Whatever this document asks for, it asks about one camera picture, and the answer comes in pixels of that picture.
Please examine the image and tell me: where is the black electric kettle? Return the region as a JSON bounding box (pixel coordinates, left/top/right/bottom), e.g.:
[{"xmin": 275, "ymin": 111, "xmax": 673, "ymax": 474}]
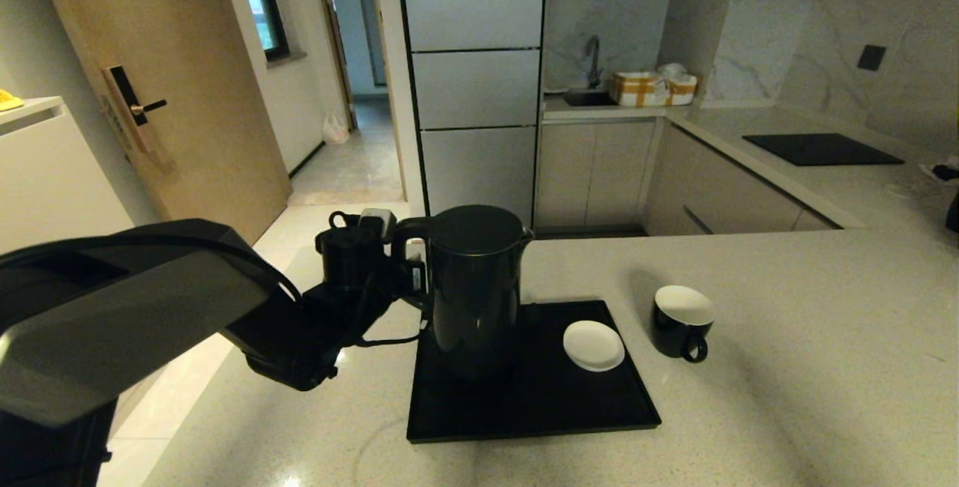
[{"xmin": 391, "ymin": 205, "xmax": 536, "ymax": 383}]

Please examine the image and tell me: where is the white saucer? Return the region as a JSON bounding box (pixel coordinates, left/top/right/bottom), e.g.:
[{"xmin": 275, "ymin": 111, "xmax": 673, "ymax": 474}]
[{"xmin": 563, "ymin": 320, "xmax": 626, "ymax": 373}]

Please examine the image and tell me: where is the black cup white inside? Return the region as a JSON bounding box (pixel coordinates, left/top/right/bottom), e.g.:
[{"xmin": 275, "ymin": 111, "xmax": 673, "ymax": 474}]
[{"xmin": 650, "ymin": 285, "xmax": 716, "ymax": 364}]

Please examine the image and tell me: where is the white plastic bag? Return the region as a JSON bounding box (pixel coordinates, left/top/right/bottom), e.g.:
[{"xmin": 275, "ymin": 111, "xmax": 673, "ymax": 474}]
[{"xmin": 322, "ymin": 111, "xmax": 351, "ymax": 146}]

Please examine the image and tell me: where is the black rectangular serving tray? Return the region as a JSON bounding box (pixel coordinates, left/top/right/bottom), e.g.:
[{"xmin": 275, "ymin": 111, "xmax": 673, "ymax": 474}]
[{"xmin": 406, "ymin": 300, "xmax": 662, "ymax": 444}]

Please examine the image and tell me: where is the grey refrigerator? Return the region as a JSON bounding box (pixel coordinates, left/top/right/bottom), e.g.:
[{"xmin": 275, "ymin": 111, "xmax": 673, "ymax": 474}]
[{"xmin": 395, "ymin": 0, "xmax": 550, "ymax": 239}]

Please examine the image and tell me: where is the beige cabinet under sink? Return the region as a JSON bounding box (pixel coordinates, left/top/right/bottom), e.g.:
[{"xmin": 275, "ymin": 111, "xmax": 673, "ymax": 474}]
[{"xmin": 533, "ymin": 120, "xmax": 664, "ymax": 237}]

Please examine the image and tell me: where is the dark kitchen sink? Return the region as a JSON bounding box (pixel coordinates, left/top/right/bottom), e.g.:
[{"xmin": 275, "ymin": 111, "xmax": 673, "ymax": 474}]
[{"xmin": 562, "ymin": 90, "xmax": 617, "ymax": 108}]

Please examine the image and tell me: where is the light wooden door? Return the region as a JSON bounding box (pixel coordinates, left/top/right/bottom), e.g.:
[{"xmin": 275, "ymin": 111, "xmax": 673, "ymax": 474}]
[{"xmin": 31, "ymin": 0, "xmax": 294, "ymax": 244}]

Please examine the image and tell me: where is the metal kitchen faucet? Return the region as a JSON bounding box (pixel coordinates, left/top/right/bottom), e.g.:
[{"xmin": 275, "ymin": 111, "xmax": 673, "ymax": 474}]
[{"xmin": 584, "ymin": 36, "xmax": 603, "ymax": 91}]

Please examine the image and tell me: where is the cardboard box with yellow tape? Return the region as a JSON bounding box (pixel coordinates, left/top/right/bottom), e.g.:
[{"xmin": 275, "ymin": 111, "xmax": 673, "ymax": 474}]
[{"xmin": 610, "ymin": 71, "xmax": 699, "ymax": 109}]

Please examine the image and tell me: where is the dark framed window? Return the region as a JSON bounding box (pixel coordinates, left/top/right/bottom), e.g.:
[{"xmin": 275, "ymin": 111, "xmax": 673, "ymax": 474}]
[{"xmin": 234, "ymin": 0, "xmax": 291, "ymax": 63}]

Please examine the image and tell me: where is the beige cabinet under cooktop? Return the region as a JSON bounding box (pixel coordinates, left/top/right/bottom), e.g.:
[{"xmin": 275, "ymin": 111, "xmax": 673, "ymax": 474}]
[{"xmin": 643, "ymin": 122, "xmax": 838, "ymax": 237}]

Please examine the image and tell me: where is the white storage cabinet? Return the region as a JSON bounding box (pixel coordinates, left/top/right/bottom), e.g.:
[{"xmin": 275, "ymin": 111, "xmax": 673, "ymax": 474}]
[{"xmin": 0, "ymin": 96, "xmax": 169, "ymax": 435}]

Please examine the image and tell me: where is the black induction cooktop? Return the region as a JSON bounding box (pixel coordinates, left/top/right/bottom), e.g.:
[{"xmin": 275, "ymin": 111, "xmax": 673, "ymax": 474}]
[{"xmin": 743, "ymin": 133, "xmax": 906, "ymax": 167}]

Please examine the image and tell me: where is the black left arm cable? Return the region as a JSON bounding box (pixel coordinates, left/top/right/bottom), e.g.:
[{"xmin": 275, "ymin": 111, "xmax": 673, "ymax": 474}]
[{"xmin": 0, "ymin": 210, "xmax": 422, "ymax": 348}]

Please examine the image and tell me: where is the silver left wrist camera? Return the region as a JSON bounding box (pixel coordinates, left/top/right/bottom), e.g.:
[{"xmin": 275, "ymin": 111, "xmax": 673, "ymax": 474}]
[{"xmin": 358, "ymin": 208, "xmax": 399, "ymax": 245}]

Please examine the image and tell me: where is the wooden door frame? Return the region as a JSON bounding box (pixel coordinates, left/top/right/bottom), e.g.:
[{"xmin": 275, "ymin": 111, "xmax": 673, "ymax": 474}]
[{"xmin": 313, "ymin": 0, "xmax": 359, "ymax": 132}]

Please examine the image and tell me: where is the black bronze door lock handle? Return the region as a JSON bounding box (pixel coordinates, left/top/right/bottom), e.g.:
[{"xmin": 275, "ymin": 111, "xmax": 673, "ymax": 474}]
[{"xmin": 103, "ymin": 64, "xmax": 169, "ymax": 154}]

